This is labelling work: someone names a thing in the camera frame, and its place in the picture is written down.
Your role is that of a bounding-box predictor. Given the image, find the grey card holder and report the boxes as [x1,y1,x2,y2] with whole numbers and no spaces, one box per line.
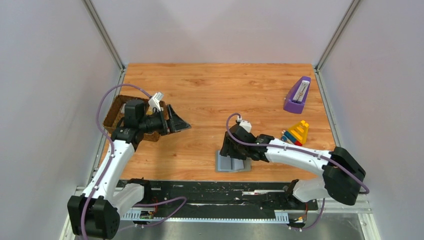
[215,150,252,173]

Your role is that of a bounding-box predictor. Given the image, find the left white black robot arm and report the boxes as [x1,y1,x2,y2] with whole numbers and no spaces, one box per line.
[67,99,191,240]

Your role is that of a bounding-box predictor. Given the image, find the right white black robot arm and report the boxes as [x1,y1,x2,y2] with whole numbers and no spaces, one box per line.
[219,124,369,206]

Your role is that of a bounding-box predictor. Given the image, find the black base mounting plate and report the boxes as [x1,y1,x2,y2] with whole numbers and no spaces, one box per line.
[141,180,319,217]

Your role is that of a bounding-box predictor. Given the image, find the brown woven divided basket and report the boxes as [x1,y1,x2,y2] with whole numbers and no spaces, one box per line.
[102,94,153,134]

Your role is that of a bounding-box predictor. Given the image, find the colourful toy block vehicle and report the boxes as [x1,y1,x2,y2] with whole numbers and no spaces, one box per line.
[280,120,310,146]

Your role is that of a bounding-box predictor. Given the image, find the purple metronome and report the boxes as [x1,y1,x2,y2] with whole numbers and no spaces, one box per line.
[283,76,311,114]

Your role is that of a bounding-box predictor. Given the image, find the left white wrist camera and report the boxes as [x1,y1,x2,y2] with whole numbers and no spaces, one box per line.
[148,91,164,113]

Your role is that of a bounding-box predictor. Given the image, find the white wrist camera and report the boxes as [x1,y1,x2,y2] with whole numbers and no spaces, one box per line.
[148,91,164,113]
[236,115,252,133]

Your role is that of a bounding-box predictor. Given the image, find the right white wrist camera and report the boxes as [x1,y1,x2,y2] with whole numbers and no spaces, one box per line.
[236,115,252,133]

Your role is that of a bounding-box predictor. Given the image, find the white slotted cable duct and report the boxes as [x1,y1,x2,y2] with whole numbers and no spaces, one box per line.
[120,209,290,224]

